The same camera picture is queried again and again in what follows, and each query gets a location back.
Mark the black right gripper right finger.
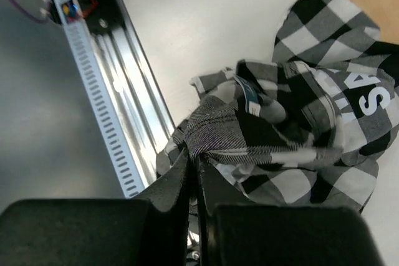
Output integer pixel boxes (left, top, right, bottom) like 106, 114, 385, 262
196, 156, 383, 265

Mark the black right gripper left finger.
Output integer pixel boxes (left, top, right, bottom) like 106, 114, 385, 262
1, 151, 190, 265

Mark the black white checkered shirt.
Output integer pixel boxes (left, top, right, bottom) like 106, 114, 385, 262
156, 0, 398, 211

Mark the aluminium rail frame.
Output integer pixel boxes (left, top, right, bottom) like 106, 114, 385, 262
92, 0, 174, 186

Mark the white slotted cable duct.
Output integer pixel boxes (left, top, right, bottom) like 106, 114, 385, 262
53, 0, 145, 198

